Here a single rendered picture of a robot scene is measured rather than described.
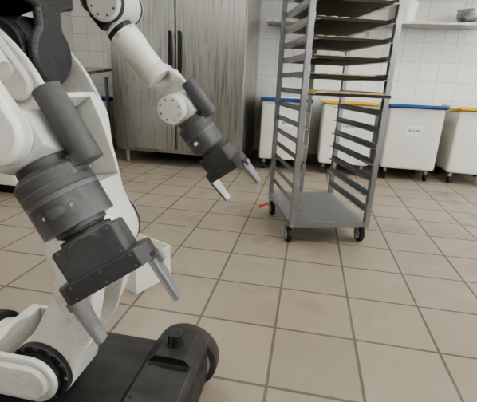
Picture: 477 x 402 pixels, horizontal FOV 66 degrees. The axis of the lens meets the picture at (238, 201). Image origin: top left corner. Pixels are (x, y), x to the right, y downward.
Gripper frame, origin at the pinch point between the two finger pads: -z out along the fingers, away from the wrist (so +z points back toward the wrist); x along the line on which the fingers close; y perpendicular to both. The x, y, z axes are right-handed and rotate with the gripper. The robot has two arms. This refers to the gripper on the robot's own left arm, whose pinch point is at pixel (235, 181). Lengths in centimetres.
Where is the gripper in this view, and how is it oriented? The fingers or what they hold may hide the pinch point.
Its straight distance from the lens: 94.2
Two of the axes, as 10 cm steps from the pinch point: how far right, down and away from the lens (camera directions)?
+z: -5.9, -7.9, -2.0
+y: 3.7, -4.7, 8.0
